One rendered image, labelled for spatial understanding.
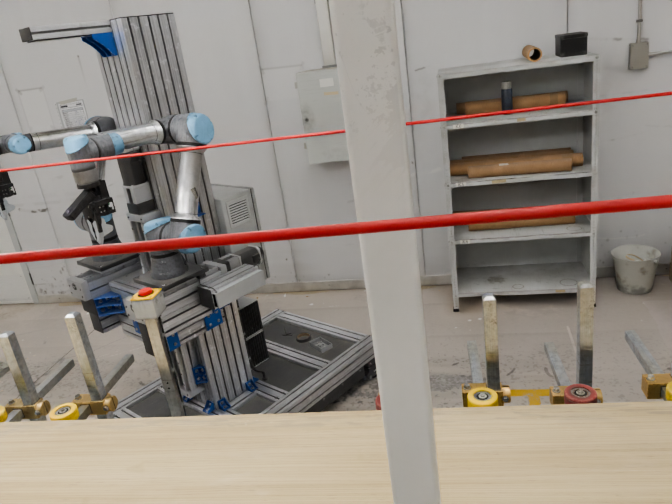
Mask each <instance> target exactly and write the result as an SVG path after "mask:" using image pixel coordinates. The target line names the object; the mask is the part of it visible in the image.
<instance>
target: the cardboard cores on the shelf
mask: <svg viewBox="0 0 672 504"><path fill-rule="evenodd" d="M512 100H513V110H516V109H524V108H533V107H542V106H550V105H559V104H565V103H566V102H568V91H559V92H550V93H541V94H532V95H523V96H514V97H512ZM456 111H457V114H466V115H473V114H481V113H490V112H499V111H502V103H501V98H496V99H487V100H478V101H469V102H462V103H456ZM572 166H583V153H574V151H573V150H571V147H569V148H557V149H546V150H534V151H522V152H511V153H499V154H488V155H476V156H464V157H462V159H460V160H450V175H451V176H457V175H468V178H481V177H495V176H508V175H521V174H534V173H548V172H561V171H572ZM501 209H513V208H501ZM501 209H485V210H469V211H453V214H456V213H467V212H479V211H490V210H501ZM575 220H576V218H575V216H567V217H556V218H544V219H532V220H520V221H508V222H496V223H485V224H473V225H468V228H469V231H478V230H491V229H505V228H518V227H532V226H545V225H559V224H572V223H575Z"/></svg>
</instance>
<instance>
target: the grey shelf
mask: <svg viewBox="0 0 672 504"><path fill-rule="evenodd" d="M600 60H601V55H599V54H595V53H591V52H588V51H587V54H586V55H578V56H570V57H562V58H561V57H558V56H556V55H555V54H552V55H544V56H542V57H541V59H540V60H539V61H537V62H532V61H530V60H528V59H526V58H521V59H513V60H505V61H497V62H489V63H481V64H473V65H465V66H457V67H449V68H442V69H438V75H437V76H436V77H437V83H438V97H439V110H440V118H447V117H455V116H464V115H466V114H457V111H456V103H462V102H469V101H478V100H487V99H496V98H501V82H502V81H511V84H512V97H514V96H523V95H532V94H541V93H550V92H559V91H568V102H566V103H565V104H567V103H576V102H585V101H593V100H600ZM577 63H578V100H577ZM445 79H446V88H445ZM446 91H447V103H446ZM447 106H448V114H447ZM599 106H600V103H599V104H590V105H581V106H572V107H564V108H555V109H546V110H538V111H529V112H520V113H513V114H510V115H494V116H486V117H477V118H468V119H460V120H451V121H442V122H440V124H441V127H440V129H441V138H442V152H443V165H444V179H445V184H444V186H445V193H446V207H447V214H453V211H454V209H455V211H469V210H485V209H501V208H517V207H533V206H547V205H558V204H570V203H576V177H577V203H581V202H592V201H597V199H598V153H599V112H600V110H599ZM577 116H578V142H577ZM448 130H449V132H448ZM449 135H450V147H449ZM569 147H571V150H573V151H574V153H583V166H572V171H561V172H548V173H534V174H521V175H508V176H495V177H481V178H468V175H457V176H451V175H450V150H451V160H460V159H462V157H464V156H476V155H488V154H499V153H511V152H522V151H534V150H546V149H557V148H569ZM452 188H453V191H452ZM453 194H454V205H453ZM575 218H576V220H575V223H572V224H559V225H545V226H532V227H518V228H505V229H491V230H478V231H469V228H468V225H461V226H449V227H448V234H449V241H448V242H449V248H450V262H451V276H452V289H453V294H452V296H453V303H454V307H453V312H459V297H474V296H482V295H483V294H487V293H493V294H495V295H527V294H552V293H576V292H577V283H578V282H581V281H590V282H591V283H592V285H593V286H594V307H596V303H595V292H596V246H597V214H591V215H579V216H575ZM576 237H577V256H576ZM456 244H457V249H456ZM457 253H458V264H457ZM455 298H456V299H455ZM456 303H457V304H456Z"/></svg>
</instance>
